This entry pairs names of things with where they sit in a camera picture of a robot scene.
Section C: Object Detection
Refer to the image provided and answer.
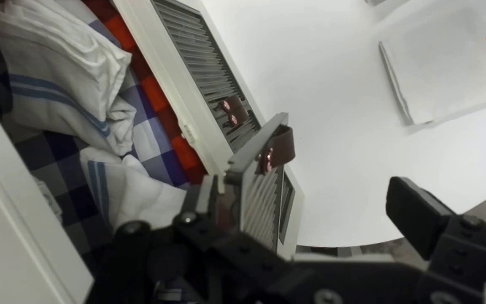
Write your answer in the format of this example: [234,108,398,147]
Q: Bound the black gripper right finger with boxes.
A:
[384,176,486,294]

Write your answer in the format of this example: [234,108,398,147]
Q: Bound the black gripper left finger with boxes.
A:
[112,174,278,267]

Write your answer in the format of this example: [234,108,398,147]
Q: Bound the dark slatted drawer door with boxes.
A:
[224,112,306,262]

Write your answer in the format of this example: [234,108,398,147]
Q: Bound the red-brown drawer handle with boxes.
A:
[254,125,296,176]
[214,95,242,118]
[224,110,249,132]

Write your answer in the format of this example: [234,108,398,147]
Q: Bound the small white blue-striped cloth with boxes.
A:
[77,154,188,231]

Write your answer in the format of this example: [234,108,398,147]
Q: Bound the blue red checkered cloth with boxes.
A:
[0,0,209,267]

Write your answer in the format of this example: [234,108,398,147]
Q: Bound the folded towel small red marks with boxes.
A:
[376,7,486,128]

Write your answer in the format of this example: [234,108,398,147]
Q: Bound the large white blue-striped towel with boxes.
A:
[0,0,138,157]

